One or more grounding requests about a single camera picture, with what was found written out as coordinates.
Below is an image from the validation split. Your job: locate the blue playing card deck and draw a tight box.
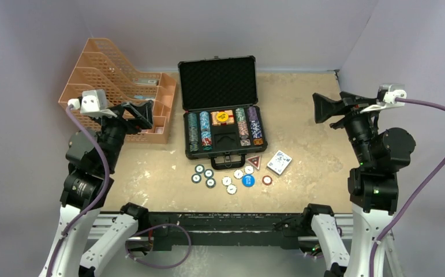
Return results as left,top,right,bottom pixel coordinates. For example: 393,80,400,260
267,150,292,175

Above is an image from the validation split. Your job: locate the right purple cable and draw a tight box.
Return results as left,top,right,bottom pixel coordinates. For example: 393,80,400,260
368,97,445,277

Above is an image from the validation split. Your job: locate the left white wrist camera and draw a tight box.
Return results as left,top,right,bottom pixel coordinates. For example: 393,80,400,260
68,89,117,118

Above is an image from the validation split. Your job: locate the orange plastic file organizer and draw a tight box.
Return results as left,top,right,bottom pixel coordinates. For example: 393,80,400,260
58,38,177,144

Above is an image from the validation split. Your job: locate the black poker chip case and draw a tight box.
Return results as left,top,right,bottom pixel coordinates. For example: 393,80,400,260
178,55,268,170

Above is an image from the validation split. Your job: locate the red five poker chip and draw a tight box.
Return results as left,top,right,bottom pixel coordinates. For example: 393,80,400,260
262,175,273,186

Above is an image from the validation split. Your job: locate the yellow big blind button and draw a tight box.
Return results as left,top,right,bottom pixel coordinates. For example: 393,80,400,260
214,111,229,125

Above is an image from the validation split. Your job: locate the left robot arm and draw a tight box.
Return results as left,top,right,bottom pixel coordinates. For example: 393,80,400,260
40,97,154,276

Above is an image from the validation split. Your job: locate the grey box with barcode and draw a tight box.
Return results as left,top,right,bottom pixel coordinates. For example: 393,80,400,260
132,78,159,86

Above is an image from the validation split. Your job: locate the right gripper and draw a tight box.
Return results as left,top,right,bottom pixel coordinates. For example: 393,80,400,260
314,91,383,165

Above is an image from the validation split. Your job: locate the green fifty chip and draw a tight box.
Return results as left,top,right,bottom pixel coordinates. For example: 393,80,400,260
205,178,216,188
191,174,202,184
204,169,214,179
195,164,205,174

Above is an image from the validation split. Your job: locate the purple loop base cable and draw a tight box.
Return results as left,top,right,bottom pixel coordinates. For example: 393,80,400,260
125,224,192,269

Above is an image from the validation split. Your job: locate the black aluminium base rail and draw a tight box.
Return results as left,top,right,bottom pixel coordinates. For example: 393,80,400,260
149,212,317,251

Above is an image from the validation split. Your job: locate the light blue item in organizer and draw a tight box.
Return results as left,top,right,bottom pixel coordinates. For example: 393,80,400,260
133,95,155,100

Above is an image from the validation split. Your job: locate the blue round dealer button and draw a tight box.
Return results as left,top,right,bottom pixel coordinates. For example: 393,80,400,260
241,174,256,188

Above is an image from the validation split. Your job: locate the orange card deck in case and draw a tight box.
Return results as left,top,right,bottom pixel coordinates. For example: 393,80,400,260
211,110,235,126

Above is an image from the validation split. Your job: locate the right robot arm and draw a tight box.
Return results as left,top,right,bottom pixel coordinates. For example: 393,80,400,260
301,89,416,276

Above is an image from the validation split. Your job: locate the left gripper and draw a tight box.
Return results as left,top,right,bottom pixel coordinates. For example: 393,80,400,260
94,99,152,171

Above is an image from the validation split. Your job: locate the white one poker chip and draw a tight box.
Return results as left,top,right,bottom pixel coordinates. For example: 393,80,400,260
244,165,255,174
233,169,245,179
222,176,232,186
226,184,237,195

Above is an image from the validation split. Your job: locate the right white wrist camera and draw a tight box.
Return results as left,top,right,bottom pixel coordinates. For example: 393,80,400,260
360,84,407,114

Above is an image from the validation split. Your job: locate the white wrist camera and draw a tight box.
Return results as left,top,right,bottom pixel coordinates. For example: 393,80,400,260
360,84,407,114
68,89,117,118

